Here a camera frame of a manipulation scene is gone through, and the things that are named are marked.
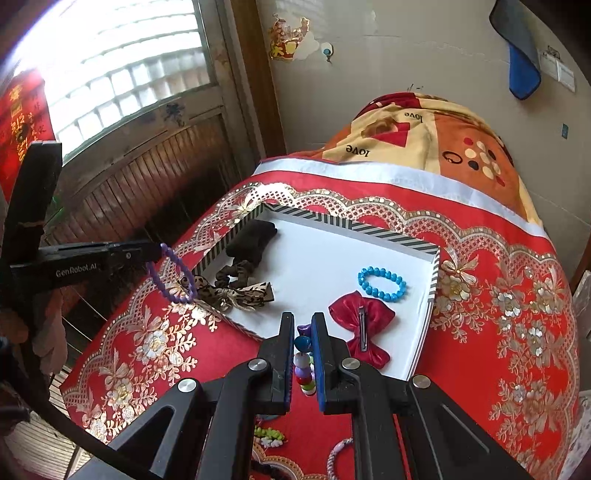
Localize purple bead bracelet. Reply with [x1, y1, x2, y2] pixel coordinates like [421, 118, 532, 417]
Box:
[145, 242, 198, 305]

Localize colourful bead necklace pile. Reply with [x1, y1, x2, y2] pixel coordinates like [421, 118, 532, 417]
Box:
[252, 323, 319, 451]

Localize dark red satin bow clip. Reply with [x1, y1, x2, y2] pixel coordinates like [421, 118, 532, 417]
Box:
[329, 292, 396, 370]

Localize black velvet hair item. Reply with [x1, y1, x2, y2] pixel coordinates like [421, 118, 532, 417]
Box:
[225, 220, 277, 267]

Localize brown leopard bow scrunchie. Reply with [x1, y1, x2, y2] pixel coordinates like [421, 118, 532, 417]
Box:
[180, 260, 274, 312]

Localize blue bead bracelet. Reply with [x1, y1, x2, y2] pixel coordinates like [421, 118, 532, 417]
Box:
[356, 265, 409, 304]

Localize red floral embroidered bedspread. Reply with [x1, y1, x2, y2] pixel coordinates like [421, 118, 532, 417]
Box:
[61, 169, 579, 479]

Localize black white striped box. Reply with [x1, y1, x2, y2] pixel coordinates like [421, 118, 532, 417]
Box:
[197, 204, 440, 380]

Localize red gold calligraphy banner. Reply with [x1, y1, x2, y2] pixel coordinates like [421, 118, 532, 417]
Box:
[0, 70, 55, 202]

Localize window with bright grille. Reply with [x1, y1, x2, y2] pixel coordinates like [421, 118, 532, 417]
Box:
[12, 0, 211, 159]

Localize clear plastic bag on chair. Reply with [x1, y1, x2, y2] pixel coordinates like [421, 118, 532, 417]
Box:
[573, 270, 591, 341]

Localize brown wooden chair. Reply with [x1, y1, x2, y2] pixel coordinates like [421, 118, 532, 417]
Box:
[570, 237, 591, 293]

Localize orange beige love blanket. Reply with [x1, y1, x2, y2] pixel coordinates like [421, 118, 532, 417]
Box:
[285, 91, 546, 227]

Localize blue grey hanging cloth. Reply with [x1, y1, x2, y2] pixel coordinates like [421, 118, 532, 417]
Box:
[489, 0, 542, 101]

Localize silver pink braided bracelet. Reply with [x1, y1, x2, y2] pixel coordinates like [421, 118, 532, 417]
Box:
[325, 436, 356, 480]

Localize black cable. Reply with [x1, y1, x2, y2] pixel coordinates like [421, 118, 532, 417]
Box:
[0, 336, 158, 480]

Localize red gold wall sticker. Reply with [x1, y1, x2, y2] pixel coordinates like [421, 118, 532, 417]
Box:
[269, 15, 321, 61]

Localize wall hook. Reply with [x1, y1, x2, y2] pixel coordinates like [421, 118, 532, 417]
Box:
[321, 42, 334, 62]

